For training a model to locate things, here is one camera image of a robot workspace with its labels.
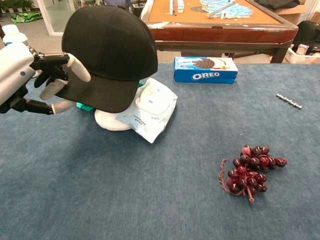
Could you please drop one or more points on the blue mahjong tile pile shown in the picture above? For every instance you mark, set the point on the blue mahjong tile pile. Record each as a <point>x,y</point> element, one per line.
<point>232,8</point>

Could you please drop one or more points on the small drink carton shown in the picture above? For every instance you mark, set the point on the small drink carton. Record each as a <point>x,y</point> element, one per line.
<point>302,49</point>

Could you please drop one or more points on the light blue wet wipes pack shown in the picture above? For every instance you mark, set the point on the light blue wet wipes pack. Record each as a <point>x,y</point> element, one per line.
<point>152,110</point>

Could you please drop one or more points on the blue carpet table mat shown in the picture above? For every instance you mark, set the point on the blue carpet table mat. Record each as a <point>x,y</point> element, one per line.
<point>125,190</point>

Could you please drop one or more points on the black bag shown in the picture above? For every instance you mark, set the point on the black bag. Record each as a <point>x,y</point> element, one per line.
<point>308,35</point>

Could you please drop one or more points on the green bag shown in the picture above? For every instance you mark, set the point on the green bag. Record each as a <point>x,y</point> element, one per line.
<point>25,17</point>

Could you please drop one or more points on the white foam mannequin head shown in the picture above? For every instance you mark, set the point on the white foam mannequin head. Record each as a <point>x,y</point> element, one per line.
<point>107,121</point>

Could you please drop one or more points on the brown mahjong table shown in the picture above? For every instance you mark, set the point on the brown mahjong table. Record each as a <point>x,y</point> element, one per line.
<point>225,32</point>

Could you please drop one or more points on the blue Oreo cookie box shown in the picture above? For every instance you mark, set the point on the blue Oreo cookie box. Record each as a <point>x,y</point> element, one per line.
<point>205,73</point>

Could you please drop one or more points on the standing blue white mahjong tiles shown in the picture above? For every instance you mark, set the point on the standing blue white mahjong tiles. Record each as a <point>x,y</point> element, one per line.
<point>176,6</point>

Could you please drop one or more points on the white plastic bottle blue label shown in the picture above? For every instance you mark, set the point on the white plastic bottle blue label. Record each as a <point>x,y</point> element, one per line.
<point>13,35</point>

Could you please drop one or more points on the green crumpled packet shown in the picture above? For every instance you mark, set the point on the green crumpled packet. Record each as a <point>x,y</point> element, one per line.
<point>85,106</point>

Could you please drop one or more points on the white plastic basket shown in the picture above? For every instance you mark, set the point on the white plastic basket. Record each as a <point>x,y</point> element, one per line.
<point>302,58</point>

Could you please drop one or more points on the black baseball cap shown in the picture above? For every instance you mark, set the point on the black baseball cap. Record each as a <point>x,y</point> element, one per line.
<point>110,45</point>

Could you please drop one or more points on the silver beaded metal stick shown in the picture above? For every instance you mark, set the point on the silver beaded metal stick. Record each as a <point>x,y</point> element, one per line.
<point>289,101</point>

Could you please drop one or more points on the brown cardboard box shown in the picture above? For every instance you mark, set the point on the brown cardboard box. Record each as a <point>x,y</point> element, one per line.
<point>292,13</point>

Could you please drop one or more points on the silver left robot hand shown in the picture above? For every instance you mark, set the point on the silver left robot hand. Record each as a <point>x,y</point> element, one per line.
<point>12,65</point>

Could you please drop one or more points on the dark red grape bunch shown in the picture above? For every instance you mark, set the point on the dark red grape bunch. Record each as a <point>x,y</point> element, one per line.
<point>252,172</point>

